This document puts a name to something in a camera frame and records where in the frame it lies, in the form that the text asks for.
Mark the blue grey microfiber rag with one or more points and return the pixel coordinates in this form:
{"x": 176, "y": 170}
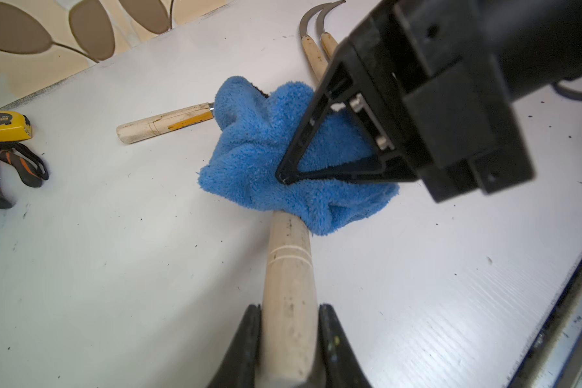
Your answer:
{"x": 256, "y": 130}

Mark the yellow tape measure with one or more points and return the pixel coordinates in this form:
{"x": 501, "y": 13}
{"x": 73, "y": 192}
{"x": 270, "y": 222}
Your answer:
{"x": 14, "y": 127}

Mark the red handled pliers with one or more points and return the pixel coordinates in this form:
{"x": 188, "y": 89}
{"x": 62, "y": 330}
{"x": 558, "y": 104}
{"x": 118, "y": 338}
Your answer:
{"x": 28, "y": 167}

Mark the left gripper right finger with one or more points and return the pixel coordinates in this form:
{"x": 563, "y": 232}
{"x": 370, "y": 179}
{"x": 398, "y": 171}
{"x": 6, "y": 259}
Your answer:
{"x": 341, "y": 365}

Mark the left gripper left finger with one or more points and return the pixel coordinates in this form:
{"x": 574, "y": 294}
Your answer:
{"x": 237, "y": 368}

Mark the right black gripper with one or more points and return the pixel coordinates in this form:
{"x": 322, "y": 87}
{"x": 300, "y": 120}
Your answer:
{"x": 423, "y": 90}

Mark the sickle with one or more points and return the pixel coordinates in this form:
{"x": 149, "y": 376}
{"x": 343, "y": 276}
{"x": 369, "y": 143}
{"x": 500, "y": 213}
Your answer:
{"x": 154, "y": 126}
{"x": 316, "y": 58}
{"x": 289, "y": 312}
{"x": 328, "y": 42}

